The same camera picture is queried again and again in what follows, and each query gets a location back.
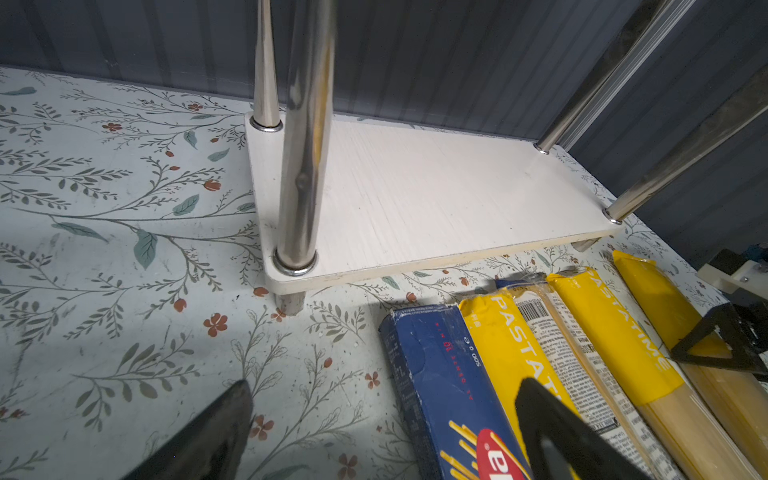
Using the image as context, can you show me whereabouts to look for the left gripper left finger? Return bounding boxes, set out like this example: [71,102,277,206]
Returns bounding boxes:
[125,380,253,479]

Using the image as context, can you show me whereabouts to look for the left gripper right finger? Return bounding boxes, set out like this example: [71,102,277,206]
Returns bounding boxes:
[515,378,648,479]

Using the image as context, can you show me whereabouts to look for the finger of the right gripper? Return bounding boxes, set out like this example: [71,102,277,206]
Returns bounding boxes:
[671,302,767,377]

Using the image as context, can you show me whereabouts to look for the white two-tier shelf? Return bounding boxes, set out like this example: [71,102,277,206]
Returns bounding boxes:
[245,1,767,316]

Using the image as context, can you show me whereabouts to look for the dark blue clear spaghetti bag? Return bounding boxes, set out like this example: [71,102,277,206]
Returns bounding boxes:
[496,273,684,479]

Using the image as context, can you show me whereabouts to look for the narrow blue Barilla spaghetti box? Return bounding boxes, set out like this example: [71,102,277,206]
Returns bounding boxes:
[379,305,532,479]

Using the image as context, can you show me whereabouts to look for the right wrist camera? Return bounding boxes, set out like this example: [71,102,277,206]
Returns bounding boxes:
[696,242,767,305]

